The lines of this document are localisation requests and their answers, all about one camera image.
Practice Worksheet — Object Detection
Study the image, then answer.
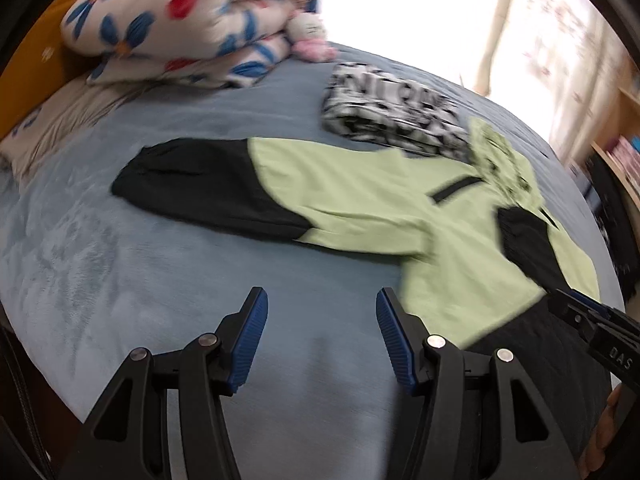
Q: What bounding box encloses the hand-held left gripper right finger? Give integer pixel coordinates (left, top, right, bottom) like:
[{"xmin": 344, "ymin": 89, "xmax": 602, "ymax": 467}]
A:
[{"xmin": 376, "ymin": 287, "xmax": 576, "ymax": 480}]

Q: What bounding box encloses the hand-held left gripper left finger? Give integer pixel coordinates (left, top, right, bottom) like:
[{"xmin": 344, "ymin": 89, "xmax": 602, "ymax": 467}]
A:
[{"xmin": 60, "ymin": 286, "xmax": 269, "ymax": 480}]

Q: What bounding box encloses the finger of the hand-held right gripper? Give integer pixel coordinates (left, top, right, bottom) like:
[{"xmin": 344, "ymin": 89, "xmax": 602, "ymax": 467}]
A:
[
  {"xmin": 547, "ymin": 287, "xmax": 601, "ymax": 343},
  {"xmin": 570, "ymin": 291, "xmax": 626, "ymax": 322}
]

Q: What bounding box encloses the green and black jacket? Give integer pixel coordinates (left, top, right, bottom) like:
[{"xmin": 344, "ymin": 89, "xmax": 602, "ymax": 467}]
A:
[{"xmin": 111, "ymin": 119, "xmax": 620, "ymax": 461}]

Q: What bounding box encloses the person's right hand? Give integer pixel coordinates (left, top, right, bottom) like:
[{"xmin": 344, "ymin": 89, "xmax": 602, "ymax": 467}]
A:
[{"xmin": 584, "ymin": 384, "xmax": 632, "ymax": 476}]

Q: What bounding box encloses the black bag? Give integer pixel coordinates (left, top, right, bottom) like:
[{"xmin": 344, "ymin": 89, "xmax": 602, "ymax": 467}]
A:
[{"xmin": 582, "ymin": 150, "xmax": 640, "ymax": 286}]

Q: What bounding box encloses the blue-grey bed blanket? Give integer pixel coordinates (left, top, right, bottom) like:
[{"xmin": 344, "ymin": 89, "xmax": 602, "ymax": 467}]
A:
[{"xmin": 0, "ymin": 42, "xmax": 626, "ymax": 443}]

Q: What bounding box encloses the wooden shelf unit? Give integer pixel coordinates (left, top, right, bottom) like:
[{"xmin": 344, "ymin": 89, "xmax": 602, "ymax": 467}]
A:
[{"xmin": 550, "ymin": 60, "xmax": 640, "ymax": 221}]

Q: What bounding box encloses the black and white printed clothing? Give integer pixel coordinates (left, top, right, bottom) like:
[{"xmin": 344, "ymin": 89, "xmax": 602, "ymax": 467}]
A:
[{"xmin": 320, "ymin": 62, "xmax": 476, "ymax": 162}]

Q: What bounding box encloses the leaf-print sheer curtain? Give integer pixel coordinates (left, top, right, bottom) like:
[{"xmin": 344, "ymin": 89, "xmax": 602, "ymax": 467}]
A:
[{"xmin": 472, "ymin": 0, "xmax": 628, "ymax": 116}]

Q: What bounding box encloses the white and pink plush toy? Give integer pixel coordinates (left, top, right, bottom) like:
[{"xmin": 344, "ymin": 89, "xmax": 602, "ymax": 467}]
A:
[{"xmin": 284, "ymin": 10, "xmax": 339, "ymax": 64}]

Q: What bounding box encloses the floral quilt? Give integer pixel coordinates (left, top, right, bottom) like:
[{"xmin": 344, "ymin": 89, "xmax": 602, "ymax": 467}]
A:
[{"xmin": 61, "ymin": 0, "xmax": 322, "ymax": 90}]

